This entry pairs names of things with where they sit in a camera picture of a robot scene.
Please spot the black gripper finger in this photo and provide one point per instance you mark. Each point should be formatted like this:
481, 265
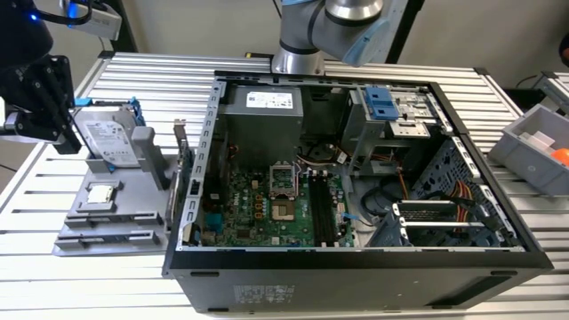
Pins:
60, 86
34, 125

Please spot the dark blue RAM stick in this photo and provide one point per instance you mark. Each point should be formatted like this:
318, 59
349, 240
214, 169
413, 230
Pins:
104, 238

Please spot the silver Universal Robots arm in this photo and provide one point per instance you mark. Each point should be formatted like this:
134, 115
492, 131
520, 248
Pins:
302, 23

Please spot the black RAM slot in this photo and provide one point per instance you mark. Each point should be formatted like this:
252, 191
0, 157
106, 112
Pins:
320, 210
326, 210
314, 210

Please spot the hard disk in blue carrier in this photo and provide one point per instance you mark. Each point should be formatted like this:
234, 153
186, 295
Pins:
106, 133

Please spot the silver CPU chip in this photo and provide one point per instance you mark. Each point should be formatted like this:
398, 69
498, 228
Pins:
100, 194

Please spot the grey plastic parts rack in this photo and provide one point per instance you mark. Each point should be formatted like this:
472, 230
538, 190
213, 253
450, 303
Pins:
133, 200

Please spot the yellow black end cap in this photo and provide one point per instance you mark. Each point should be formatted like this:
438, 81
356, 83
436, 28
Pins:
250, 54

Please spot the grey power supply unit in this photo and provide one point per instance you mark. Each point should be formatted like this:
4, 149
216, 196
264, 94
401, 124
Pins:
262, 133

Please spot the teal port connector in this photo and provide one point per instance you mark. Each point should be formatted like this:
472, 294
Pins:
213, 223

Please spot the white four-pin connector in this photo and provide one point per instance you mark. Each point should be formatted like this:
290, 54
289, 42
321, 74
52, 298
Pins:
254, 184

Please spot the metal locking lever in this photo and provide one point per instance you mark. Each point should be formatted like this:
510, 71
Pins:
297, 183

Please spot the brown round cooler fan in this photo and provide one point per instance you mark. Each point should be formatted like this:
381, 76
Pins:
317, 152

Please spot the CPU socket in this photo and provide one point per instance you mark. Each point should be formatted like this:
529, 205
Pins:
282, 211

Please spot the green motherboard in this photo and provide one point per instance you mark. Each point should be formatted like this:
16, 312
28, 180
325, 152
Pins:
284, 233

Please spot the grey metal drive bay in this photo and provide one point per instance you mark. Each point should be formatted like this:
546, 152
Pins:
373, 136

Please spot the blue plastic drive latch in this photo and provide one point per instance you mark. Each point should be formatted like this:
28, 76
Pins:
380, 103

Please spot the black open PC case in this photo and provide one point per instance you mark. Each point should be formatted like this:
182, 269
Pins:
310, 286

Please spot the grey metal disk cage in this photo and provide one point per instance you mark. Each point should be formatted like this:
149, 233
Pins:
444, 224

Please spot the grey plastic bin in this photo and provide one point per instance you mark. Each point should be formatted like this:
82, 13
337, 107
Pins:
529, 166

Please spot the white block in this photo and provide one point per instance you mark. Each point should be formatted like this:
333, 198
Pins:
540, 138

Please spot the orange ball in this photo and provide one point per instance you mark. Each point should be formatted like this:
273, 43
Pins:
561, 156

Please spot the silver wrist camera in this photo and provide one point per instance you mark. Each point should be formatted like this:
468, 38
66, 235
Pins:
106, 25

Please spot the graphics card with metal bracket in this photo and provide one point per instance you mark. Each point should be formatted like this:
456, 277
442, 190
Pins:
185, 156

